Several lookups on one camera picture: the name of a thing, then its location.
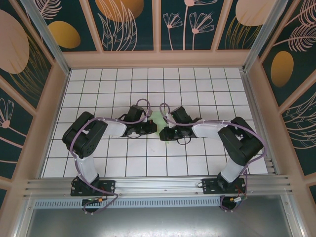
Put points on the aluminium frame post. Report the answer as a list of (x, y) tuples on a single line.
[(264, 32), (49, 37)]

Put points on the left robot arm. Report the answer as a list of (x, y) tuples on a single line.
[(84, 138)]

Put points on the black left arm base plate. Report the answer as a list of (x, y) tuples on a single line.
[(108, 186)]

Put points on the aluminium side rail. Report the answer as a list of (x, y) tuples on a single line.
[(254, 98)]

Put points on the light green cloth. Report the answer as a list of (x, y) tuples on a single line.
[(158, 123)]

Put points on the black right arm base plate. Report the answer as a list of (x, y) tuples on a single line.
[(209, 187)]

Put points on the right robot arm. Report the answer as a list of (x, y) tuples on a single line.
[(237, 143)]

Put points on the grey metal shelf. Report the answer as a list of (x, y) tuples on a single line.
[(158, 222)]

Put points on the long aluminium mounting rail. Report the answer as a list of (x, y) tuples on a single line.
[(158, 185)]

